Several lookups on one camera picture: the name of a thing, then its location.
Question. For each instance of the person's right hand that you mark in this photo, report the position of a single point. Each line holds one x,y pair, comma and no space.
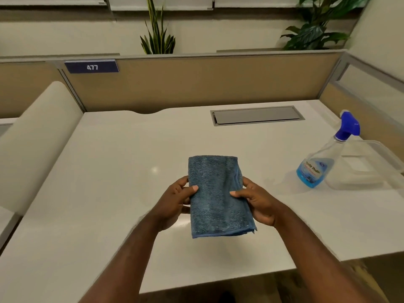
263,206

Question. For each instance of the person's left hand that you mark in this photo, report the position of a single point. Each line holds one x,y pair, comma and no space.
172,205

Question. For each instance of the blue microfiber cloth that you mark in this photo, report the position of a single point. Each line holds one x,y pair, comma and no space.
217,192

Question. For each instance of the spray bottle blue liquid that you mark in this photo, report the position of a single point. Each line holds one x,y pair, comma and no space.
311,173

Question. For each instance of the person's left forearm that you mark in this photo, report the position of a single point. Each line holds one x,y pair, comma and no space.
126,268

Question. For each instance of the person's right forearm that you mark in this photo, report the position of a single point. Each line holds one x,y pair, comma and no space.
322,265

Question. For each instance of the white table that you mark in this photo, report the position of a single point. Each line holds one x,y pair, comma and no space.
110,186

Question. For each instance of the clear plastic container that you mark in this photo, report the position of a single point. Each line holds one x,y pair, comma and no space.
363,176

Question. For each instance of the white rounded divider panel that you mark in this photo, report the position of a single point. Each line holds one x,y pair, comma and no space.
38,138

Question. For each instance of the dark blue desk sign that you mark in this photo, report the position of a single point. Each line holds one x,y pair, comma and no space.
91,67

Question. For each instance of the snake plant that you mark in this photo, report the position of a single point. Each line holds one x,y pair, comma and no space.
157,44

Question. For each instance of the white neighbouring desk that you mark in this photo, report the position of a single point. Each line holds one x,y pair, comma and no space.
4,224

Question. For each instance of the broad-leaf green plant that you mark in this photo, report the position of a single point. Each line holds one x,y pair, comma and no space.
312,36

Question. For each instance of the glass-topped beige partition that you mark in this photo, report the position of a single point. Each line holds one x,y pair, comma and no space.
372,64

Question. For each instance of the beige neighbouring partition panel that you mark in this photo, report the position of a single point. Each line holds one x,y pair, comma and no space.
25,85

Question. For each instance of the white window blind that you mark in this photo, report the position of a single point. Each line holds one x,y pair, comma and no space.
252,1
50,0
132,3

